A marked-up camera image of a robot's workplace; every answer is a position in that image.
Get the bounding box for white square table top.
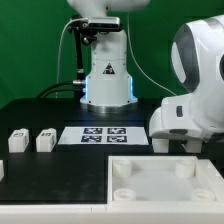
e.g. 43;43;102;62
107;156;224;202

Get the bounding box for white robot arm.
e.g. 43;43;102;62
67;0;224;141

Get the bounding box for white sheet with tags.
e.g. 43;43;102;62
59;127;148;145

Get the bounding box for white obstacle left piece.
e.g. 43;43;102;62
0;160;4;182

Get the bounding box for black camera pole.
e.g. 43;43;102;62
73;29;84;99

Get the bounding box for black base cables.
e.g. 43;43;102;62
35;79;87;100

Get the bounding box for black camera on pole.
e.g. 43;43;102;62
69;17;121;32

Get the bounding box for grey camera cable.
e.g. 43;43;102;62
55;18;84;100

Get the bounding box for white obstacle front rail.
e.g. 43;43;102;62
0;202;224;224

